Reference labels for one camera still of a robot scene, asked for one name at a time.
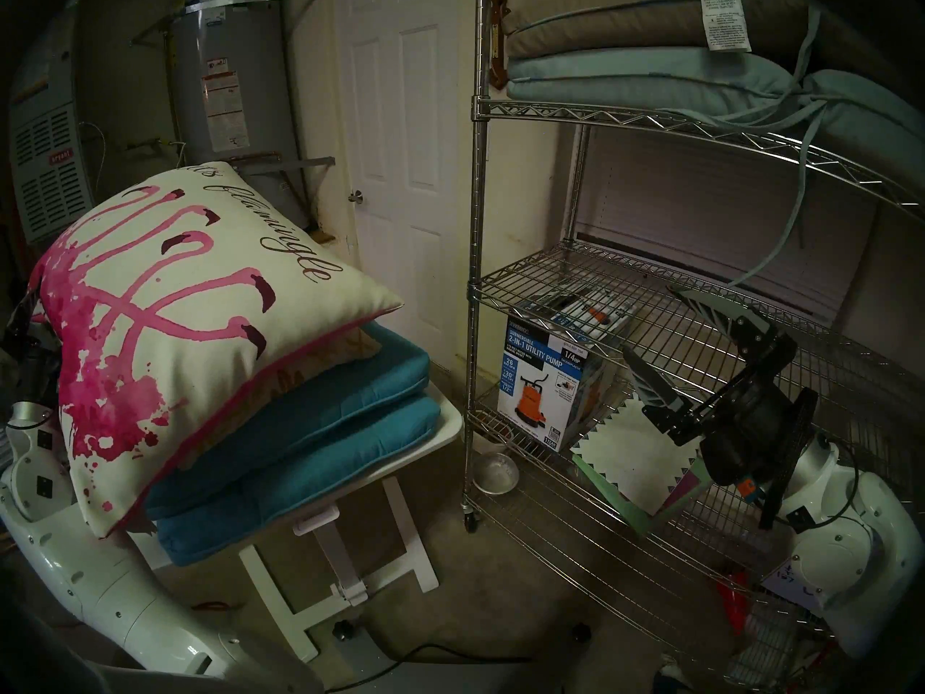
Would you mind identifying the brown bench cushion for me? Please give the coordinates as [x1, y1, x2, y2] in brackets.
[502, 0, 925, 86]

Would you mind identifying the metal bowl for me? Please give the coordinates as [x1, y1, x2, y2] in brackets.
[472, 452, 521, 496]

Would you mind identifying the pink splash print cushion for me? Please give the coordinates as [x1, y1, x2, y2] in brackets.
[29, 160, 405, 539]

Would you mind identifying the white panel door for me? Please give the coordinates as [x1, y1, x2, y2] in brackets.
[336, 0, 481, 382]

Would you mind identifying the teal tufted seat cushion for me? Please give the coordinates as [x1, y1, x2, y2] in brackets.
[145, 321, 432, 521]
[155, 395, 443, 568]

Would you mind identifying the pale blue bench cushion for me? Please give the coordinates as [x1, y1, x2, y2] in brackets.
[506, 48, 925, 288]

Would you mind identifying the white box with black print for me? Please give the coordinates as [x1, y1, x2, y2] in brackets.
[760, 561, 826, 608]

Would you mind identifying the red plastic object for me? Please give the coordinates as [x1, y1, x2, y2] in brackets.
[719, 570, 752, 637]

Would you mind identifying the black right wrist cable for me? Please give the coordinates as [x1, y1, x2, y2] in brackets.
[790, 447, 862, 532]

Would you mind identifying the grey floor plate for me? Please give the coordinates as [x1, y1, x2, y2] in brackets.
[340, 622, 405, 694]

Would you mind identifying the grey water heater tank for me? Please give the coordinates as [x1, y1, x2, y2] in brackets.
[163, 0, 322, 225]

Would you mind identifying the white overbed table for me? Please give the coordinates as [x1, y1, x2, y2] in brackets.
[130, 378, 463, 664]

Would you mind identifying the chrome wire shelving rack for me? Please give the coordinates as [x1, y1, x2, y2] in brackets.
[462, 0, 925, 694]

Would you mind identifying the purple paper sheet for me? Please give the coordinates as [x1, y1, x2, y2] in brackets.
[654, 472, 703, 516]

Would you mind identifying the grey furnace unit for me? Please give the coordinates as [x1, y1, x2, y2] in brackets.
[7, 0, 100, 247]

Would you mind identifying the utility pump cardboard box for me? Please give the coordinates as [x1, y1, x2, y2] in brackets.
[497, 286, 635, 453]

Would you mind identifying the cream floral leaf cushion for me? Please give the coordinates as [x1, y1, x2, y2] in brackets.
[238, 322, 384, 427]

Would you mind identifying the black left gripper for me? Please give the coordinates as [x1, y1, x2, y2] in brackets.
[4, 290, 64, 406]

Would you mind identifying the black floor cable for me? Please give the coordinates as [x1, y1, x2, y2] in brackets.
[322, 646, 535, 694]

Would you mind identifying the black braided cable sleeve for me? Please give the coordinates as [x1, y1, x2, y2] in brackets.
[757, 386, 820, 532]

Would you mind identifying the grey robot torso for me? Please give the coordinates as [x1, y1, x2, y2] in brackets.
[65, 660, 326, 694]

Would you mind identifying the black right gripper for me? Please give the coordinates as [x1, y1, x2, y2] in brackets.
[620, 284, 799, 496]

